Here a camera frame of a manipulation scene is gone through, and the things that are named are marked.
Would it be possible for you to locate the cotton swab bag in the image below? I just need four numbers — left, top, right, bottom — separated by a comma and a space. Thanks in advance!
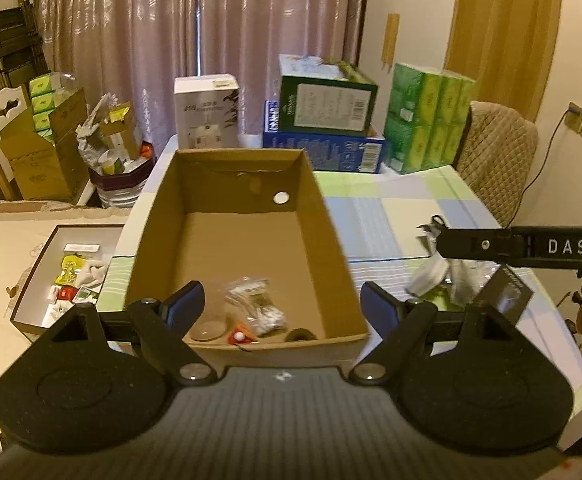
226, 278, 287, 337

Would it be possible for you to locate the black charger cable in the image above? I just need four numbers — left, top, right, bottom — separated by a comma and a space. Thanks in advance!
508, 104, 582, 229

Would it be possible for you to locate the white printed box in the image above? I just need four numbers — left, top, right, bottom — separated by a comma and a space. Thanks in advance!
174, 74, 240, 150

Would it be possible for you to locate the white cutout cardboard piece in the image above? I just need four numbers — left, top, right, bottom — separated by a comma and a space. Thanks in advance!
0, 84, 29, 200

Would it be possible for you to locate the open carton with packs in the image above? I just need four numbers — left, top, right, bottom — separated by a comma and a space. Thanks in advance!
0, 88, 88, 203

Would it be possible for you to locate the silver foil pouch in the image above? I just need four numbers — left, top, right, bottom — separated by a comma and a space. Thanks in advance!
406, 254, 498, 306

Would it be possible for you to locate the tray box with sachets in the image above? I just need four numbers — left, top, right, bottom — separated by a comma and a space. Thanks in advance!
8, 224, 123, 342

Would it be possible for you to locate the blue cardboard box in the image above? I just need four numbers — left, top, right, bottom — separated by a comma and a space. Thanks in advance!
262, 100, 385, 174

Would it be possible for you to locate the red white santa toy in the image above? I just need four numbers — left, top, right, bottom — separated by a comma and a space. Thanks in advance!
227, 326, 257, 346

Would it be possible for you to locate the green tissue pack stack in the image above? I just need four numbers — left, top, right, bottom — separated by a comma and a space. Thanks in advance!
383, 63, 476, 174

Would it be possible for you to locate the brown hair scrunchie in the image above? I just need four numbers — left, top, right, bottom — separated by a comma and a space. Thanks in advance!
285, 328, 317, 342

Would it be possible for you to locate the black shaver box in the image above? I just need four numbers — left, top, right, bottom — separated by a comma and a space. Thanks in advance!
475, 266, 533, 325

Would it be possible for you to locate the black folding cart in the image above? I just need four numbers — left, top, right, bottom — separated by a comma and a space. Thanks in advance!
0, 0, 48, 90

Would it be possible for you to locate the pink curtain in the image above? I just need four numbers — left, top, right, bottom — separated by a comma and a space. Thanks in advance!
34, 0, 366, 151

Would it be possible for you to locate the green cardboard box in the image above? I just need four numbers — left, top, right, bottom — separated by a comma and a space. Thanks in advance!
278, 54, 378, 136

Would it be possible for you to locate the quilted beige chair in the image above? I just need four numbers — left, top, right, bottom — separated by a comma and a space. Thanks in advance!
452, 101, 539, 226

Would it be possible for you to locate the bin with paper trash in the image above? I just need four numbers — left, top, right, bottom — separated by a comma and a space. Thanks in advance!
75, 93, 154, 208

